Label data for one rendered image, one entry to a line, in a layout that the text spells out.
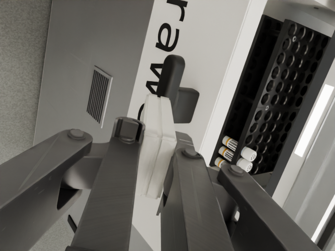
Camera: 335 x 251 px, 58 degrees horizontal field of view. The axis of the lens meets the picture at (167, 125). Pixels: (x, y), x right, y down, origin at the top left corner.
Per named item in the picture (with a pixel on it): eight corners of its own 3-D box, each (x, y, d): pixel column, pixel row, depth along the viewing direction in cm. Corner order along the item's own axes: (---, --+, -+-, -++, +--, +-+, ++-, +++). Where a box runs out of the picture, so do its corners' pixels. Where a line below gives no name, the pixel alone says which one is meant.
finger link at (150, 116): (142, 197, 13) (126, 194, 13) (147, 138, 20) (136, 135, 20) (160, 136, 12) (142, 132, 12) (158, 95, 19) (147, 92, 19)
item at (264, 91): (225, 177, 34) (229, 180, 34) (284, 18, 29) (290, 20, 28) (235, 175, 36) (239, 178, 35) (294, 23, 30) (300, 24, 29)
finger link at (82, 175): (127, 202, 11) (47, 186, 11) (135, 148, 16) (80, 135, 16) (136, 168, 11) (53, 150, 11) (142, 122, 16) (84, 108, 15)
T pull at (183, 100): (140, 145, 24) (149, 153, 23) (164, 51, 21) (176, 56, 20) (174, 143, 26) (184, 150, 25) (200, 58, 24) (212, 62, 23)
